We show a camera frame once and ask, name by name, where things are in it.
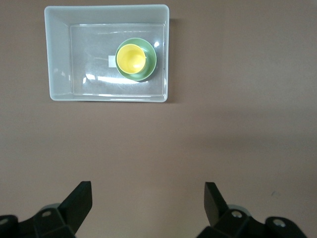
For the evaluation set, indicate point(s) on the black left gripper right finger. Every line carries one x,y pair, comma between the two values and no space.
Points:
237,225

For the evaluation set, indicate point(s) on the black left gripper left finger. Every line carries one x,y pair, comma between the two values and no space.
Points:
49,223

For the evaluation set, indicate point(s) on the yellow cup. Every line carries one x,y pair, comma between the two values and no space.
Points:
130,59

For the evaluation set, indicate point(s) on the mint green bowl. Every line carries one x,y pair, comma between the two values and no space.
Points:
150,64

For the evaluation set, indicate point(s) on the clear plastic box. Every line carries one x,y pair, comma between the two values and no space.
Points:
59,49

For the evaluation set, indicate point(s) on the brown table cover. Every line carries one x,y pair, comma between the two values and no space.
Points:
223,124

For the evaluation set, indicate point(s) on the white square label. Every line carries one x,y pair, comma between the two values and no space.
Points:
112,61

